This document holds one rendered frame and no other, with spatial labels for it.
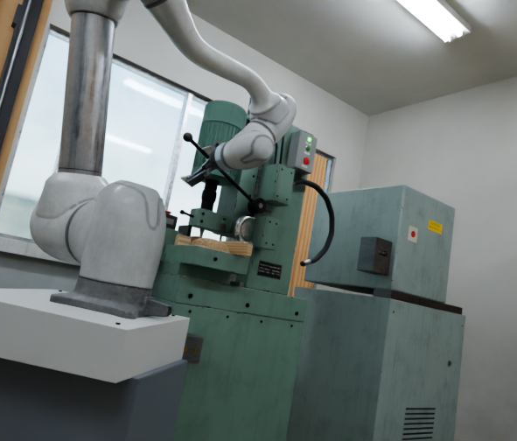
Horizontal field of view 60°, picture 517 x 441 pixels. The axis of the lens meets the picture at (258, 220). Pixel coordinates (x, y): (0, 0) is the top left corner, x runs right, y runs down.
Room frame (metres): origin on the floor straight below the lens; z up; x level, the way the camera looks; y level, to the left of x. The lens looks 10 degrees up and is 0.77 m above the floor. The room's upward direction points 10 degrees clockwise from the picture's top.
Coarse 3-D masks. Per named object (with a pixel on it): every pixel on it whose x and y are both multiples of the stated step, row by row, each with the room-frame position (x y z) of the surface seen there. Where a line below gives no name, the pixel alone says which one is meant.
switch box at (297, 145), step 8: (296, 136) 1.79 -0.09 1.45; (304, 136) 1.78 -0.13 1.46; (312, 136) 1.81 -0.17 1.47; (296, 144) 1.78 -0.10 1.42; (304, 144) 1.79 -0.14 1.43; (312, 144) 1.81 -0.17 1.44; (296, 152) 1.78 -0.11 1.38; (312, 152) 1.82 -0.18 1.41; (288, 160) 1.81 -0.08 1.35; (296, 160) 1.77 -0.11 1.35; (312, 160) 1.82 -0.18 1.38; (296, 168) 1.79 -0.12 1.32; (304, 168) 1.80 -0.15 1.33; (312, 168) 1.83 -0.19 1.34
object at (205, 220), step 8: (192, 208) 1.74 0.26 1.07; (200, 208) 1.70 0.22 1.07; (200, 216) 1.70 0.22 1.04; (208, 216) 1.72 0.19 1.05; (216, 216) 1.74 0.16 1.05; (224, 216) 1.76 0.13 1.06; (192, 224) 1.72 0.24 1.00; (200, 224) 1.71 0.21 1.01; (208, 224) 1.73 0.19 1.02; (216, 224) 1.75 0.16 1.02; (216, 232) 1.80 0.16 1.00; (224, 232) 1.77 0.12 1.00
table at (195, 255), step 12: (168, 252) 1.58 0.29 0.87; (180, 252) 1.51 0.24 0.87; (192, 252) 1.44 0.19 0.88; (204, 252) 1.44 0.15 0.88; (216, 252) 1.46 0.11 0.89; (192, 264) 1.47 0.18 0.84; (204, 264) 1.44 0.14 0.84; (216, 264) 1.47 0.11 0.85; (228, 264) 1.50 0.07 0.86; (240, 264) 1.52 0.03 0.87
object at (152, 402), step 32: (0, 384) 0.85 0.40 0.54; (32, 384) 0.84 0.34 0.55; (64, 384) 0.83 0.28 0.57; (96, 384) 0.82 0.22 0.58; (128, 384) 0.81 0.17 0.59; (160, 384) 0.93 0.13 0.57; (0, 416) 0.85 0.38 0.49; (32, 416) 0.84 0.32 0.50; (64, 416) 0.83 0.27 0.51; (96, 416) 0.82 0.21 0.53; (128, 416) 0.81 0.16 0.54; (160, 416) 0.98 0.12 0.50
